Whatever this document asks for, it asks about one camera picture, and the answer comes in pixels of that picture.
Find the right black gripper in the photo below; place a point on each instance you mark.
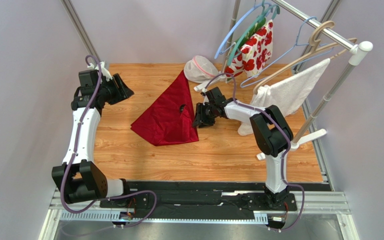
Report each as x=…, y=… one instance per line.
x=204, y=111

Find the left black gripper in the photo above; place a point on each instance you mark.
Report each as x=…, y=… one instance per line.
x=124, y=92

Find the dark red cloth napkin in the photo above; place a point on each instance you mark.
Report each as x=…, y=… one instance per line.
x=162, y=123

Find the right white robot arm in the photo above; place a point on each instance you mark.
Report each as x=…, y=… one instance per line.
x=270, y=129

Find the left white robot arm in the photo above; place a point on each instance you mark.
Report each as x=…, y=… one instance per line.
x=78, y=178

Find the white mesh laundry bag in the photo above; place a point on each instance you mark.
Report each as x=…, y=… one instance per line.
x=199, y=69

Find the light blue hanger right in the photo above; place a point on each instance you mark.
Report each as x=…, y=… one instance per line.
x=276, y=56

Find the light blue hanger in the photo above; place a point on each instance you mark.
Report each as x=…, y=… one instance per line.
x=226, y=45
x=276, y=56

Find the light blue hanger left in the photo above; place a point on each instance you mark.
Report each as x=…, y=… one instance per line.
x=226, y=45

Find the red floral cloth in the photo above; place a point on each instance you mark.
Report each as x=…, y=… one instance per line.
x=254, y=53

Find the white towel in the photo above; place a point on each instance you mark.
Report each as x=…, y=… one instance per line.
x=289, y=94

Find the teal hanger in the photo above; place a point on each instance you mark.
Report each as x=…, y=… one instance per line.
x=248, y=33

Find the wooden hanger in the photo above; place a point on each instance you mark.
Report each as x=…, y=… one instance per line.
x=315, y=50

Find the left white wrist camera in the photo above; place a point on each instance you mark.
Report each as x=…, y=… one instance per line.
x=105, y=74

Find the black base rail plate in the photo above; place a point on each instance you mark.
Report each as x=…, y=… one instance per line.
x=214, y=201

